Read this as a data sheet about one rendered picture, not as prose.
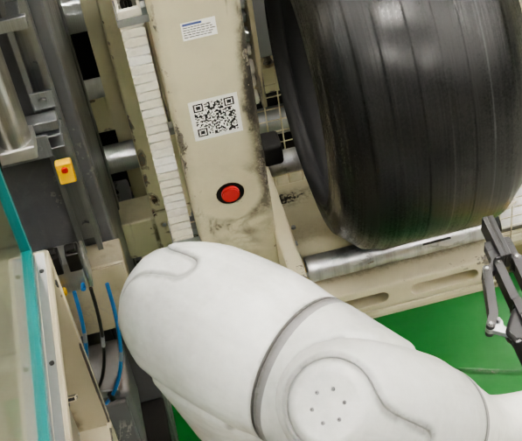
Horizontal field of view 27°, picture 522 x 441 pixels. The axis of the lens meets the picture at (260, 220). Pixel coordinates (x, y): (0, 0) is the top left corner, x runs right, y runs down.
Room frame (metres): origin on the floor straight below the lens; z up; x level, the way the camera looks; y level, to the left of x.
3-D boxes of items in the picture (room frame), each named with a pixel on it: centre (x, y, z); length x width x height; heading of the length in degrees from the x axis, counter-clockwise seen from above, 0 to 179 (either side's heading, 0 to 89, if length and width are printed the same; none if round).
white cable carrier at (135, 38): (1.33, 0.13, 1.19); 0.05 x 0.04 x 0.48; 6
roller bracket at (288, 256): (1.39, -0.03, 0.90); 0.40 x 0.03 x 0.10; 6
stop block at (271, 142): (1.50, -0.04, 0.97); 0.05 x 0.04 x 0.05; 6
